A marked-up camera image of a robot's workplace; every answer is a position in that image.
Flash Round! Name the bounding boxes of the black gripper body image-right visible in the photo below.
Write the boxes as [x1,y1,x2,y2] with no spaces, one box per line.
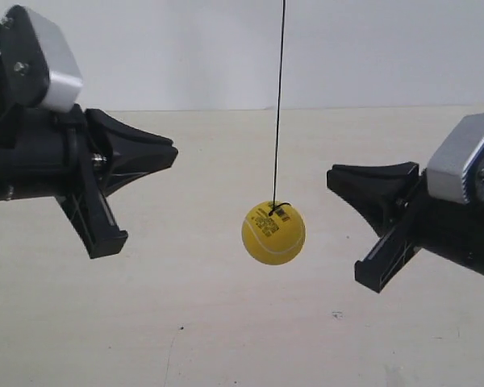
[354,175,484,293]

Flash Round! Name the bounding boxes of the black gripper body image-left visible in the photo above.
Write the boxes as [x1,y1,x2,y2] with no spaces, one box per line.
[0,105,127,259]

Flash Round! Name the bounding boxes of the yellow tennis ball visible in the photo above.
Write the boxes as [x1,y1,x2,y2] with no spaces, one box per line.
[241,201,306,266]

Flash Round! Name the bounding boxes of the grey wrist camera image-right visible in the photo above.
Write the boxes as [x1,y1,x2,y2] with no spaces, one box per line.
[425,113,484,205]

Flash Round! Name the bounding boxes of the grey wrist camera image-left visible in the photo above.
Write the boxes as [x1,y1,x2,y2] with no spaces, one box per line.
[0,5,83,113]

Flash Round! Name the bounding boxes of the black hanging string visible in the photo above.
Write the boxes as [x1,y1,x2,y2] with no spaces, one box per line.
[270,0,288,205]

